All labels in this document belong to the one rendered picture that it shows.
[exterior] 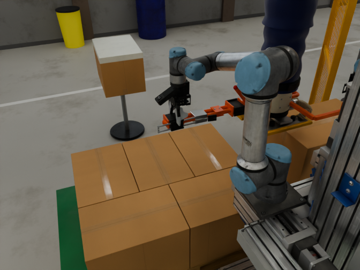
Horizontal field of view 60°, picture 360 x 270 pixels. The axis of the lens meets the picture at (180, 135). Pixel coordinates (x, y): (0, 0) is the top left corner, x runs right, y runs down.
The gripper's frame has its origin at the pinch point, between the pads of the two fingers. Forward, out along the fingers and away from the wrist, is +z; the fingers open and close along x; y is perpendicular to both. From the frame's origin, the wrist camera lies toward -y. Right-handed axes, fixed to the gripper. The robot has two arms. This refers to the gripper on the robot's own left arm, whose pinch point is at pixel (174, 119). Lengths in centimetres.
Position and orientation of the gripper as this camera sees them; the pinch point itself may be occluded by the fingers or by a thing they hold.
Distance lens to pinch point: 152.9
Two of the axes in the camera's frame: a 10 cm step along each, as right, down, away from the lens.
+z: 0.0, 8.2, 5.7
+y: 9.2, -2.2, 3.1
